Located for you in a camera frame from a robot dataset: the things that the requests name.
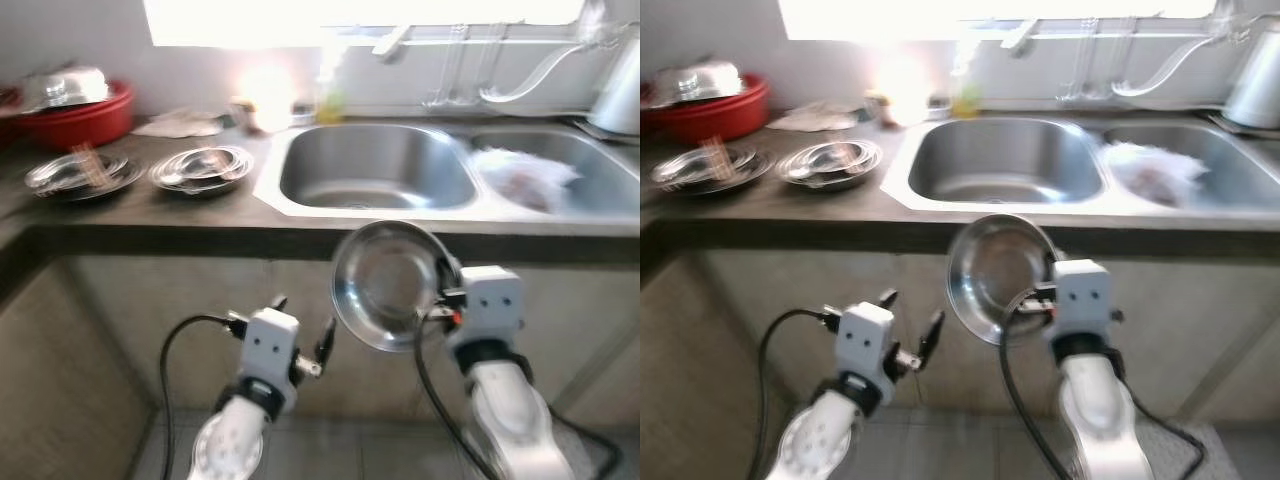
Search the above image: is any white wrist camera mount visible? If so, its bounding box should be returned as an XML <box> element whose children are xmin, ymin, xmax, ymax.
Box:
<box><xmin>835</xmin><ymin>302</ymin><xmax>896</xmax><ymax>396</ymax></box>
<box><xmin>460</xmin><ymin>265</ymin><xmax>527</xmax><ymax>349</ymax></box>
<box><xmin>238</xmin><ymin>308</ymin><xmax>301</xmax><ymax>403</ymax></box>
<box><xmin>1052</xmin><ymin>258</ymin><xmax>1116</xmax><ymax>341</ymax></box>

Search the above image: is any shiny steel bowl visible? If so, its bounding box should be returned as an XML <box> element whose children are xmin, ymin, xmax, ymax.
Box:
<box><xmin>662</xmin><ymin>145</ymin><xmax>759</xmax><ymax>188</ymax></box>
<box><xmin>655</xmin><ymin>58</ymin><xmax>746</xmax><ymax>106</ymax></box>
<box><xmin>35</xmin><ymin>150</ymin><xmax>131</xmax><ymax>193</ymax></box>
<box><xmin>20</xmin><ymin>65</ymin><xmax>111</xmax><ymax>111</ymax></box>
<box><xmin>160</xmin><ymin>147</ymin><xmax>251</xmax><ymax>188</ymax></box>
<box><xmin>945</xmin><ymin>213</ymin><xmax>1063</xmax><ymax>347</ymax></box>
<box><xmin>787</xmin><ymin>141</ymin><xmax>878</xmax><ymax>182</ymax></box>
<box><xmin>330</xmin><ymin>220</ymin><xmax>463</xmax><ymax>353</ymax></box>

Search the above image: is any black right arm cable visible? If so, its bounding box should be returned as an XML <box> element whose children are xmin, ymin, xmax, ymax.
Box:
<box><xmin>413</xmin><ymin>300</ymin><xmax>621</xmax><ymax>480</ymax></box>
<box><xmin>997</xmin><ymin>290</ymin><xmax>1206</xmax><ymax>480</ymax></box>

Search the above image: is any bright window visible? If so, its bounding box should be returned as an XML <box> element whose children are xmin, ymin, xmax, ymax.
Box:
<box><xmin>778</xmin><ymin>0</ymin><xmax>1216</xmax><ymax>41</ymax></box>
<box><xmin>140</xmin><ymin>0</ymin><xmax>586</xmax><ymax>49</ymax></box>

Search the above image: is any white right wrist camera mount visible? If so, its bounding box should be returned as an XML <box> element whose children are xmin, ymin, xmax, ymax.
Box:
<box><xmin>1052</xmin><ymin>258</ymin><xmax>1116</xmax><ymax>341</ymax></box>
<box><xmin>460</xmin><ymin>265</ymin><xmax>527</xmax><ymax>349</ymax></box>

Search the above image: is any wooden sink cabinet front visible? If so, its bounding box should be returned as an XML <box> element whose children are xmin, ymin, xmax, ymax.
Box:
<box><xmin>690</xmin><ymin>250</ymin><xmax>1280</xmax><ymax>421</ymax></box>
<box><xmin>60</xmin><ymin>255</ymin><xmax>641</xmax><ymax>426</ymax></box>

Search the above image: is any brown wooden chopstick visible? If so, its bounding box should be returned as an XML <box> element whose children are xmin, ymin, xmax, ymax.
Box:
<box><xmin>700</xmin><ymin>137</ymin><xmax>736</xmax><ymax>183</ymax></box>
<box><xmin>72</xmin><ymin>143</ymin><xmax>109</xmax><ymax>188</ymax></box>

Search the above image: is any green dish soap bottle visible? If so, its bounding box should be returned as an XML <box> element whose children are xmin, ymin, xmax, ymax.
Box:
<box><xmin>318</xmin><ymin>45</ymin><xmax>349</xmax><ymax>123</ymax></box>
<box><xmin>950</xmin><ymin>40</ymin><xmax>986</xmax><ymax>119</ymax></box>

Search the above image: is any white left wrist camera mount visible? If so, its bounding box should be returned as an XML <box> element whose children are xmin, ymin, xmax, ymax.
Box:
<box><xmin>835</xmin><ymin>302</ymin><xmax>896</xmax><ymax>396</ymax></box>
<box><xmin>238</xmin><ymin>308</ymin><xmax>301</xmax><ymax>403</ymax></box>

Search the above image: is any steel double sink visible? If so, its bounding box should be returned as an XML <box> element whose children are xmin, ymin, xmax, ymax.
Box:
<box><xmin>880</xmin><ymin>112</ymin><xmax>1280</xmax><ymax>216</ymax></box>
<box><xmin>253</xmin><ymin>118</ymin><xmax>641</xmax><ymax>223</ymax></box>

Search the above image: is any white plastic bag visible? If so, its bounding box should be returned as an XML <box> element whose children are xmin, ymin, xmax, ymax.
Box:
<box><xmin>470</xmin><ymin>147</ymin><xmax>583</xmax><ymax>213</ymax></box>
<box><xmin>1100</xmin><ymin>140</ymin><xmax>1211</xmax><ymax>208</ymax></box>

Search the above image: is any steel kettle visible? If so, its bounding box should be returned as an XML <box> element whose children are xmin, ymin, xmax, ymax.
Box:
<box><xmin>1220</xmin><ymin>25</ymin><xmax>1280</xmax><ymax>131</ymax></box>
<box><xmin>588</xmin><ymin>35</ymin><xmax>641</xmax><ymax>136</ymax></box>

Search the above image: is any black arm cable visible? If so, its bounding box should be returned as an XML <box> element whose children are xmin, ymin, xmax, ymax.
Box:
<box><xmin>413</xmin><ymin>300</ymin><xmax>621</xmax><ymax>480</ymax></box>
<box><xmin>997</xmin><ymin>290</ymin><xmax>1206</xmax><ymax>480</ymax></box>
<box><xmin>158</xmin><ymin>312</ymin><xmax>251</xmax><ymax>480</ymax></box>
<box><xmin>755</xmin><ymin>307</ymin><xmax>849</xmax><ymax>480</ymax></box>

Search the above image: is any shallow steel plate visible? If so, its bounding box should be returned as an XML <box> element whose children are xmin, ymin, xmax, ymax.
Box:
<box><xmin>652</xmin><ymin>153</ymin><xmax>773</xmax><ymax>197</ymax></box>
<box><xmin>24</xmin><ymin>160</ymin><xmax>146</xmax><ymax>203</ymax></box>
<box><xmin>777</xmin><ymin>143</ymin><xmax>884</xmax><ymax>192</ymax></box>
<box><xmin>150</xmin><ymin>150</ymin><xmax>256</xmax><ymax>198</ymax></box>

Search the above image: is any curved chrome faucet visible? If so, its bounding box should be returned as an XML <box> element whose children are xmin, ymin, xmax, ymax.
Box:
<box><xmin>1110</xmin><ymin>0</ymin><xmax>1241</xmax><ymax>99</ymax></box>
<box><xmin>478</xmin><ymin>0</ymin><xmax>616</xmax><ymax>106</ymax></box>

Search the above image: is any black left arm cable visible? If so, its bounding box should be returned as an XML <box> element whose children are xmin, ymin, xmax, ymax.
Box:
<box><xmin>755</xmin><ymin>307</ymin><xmax>849</xmax><ymax>480</ymax></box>
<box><xmin>158</xmin><ymin>312</ymin><xmax>251</xmax><ymax>480</ymax></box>

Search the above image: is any white cloth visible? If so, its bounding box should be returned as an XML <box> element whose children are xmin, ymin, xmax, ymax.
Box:
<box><xmin>765</xmin><ymin>100</ymin><xmax>859</xmax><ymax>133</ymax></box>
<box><xmin>133</xmin><ymin>108</ymin><xmax>226</xmax><ymax>138</ymax></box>

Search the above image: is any red plastic basin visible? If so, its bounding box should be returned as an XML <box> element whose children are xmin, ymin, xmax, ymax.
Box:
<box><xmin>640</xmin><ymin>72</ymin><xmax>771</xmax><ymax>146</ymax></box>
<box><xmin>0</xmin><ymin>80</ymin><xmax>136</xmax><ymax>151</ymax></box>

